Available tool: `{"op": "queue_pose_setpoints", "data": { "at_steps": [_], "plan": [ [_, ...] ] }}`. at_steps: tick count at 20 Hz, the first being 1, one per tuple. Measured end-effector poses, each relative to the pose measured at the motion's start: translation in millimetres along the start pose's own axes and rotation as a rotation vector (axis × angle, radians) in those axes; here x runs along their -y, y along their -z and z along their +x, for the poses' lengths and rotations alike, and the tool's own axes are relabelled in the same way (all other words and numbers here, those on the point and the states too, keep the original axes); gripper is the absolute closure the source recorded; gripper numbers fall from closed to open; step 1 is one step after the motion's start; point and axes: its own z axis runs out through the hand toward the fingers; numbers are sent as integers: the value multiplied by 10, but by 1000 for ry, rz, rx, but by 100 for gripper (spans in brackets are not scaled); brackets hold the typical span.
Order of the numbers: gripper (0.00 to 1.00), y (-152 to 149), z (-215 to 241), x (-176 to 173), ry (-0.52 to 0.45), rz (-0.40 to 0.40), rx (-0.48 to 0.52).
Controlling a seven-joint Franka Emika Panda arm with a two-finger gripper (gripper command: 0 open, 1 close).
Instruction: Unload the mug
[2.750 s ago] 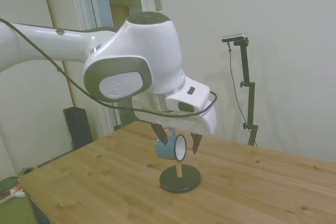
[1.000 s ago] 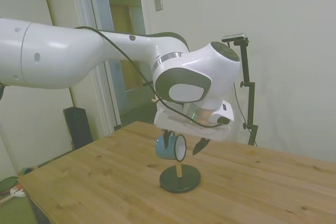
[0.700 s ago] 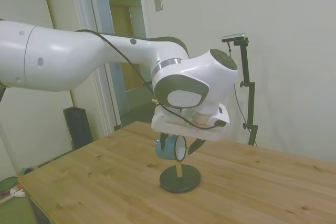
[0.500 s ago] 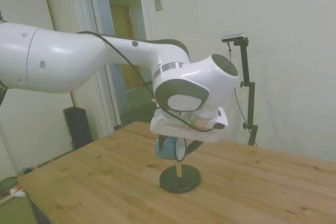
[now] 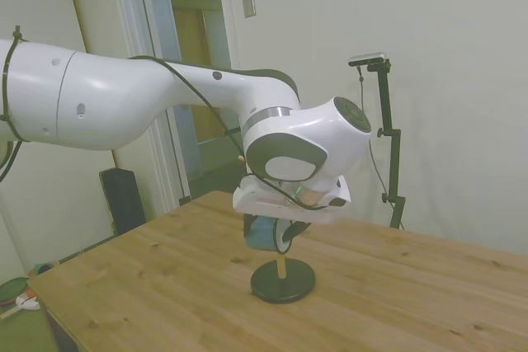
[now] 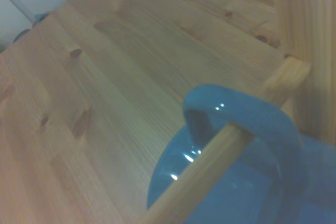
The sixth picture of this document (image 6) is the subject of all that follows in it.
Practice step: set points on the wooden mug tree black base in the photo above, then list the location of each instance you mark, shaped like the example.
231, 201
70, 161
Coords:
315, 51

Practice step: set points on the blue enamel mug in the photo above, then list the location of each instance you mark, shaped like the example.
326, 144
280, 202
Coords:
262, 182

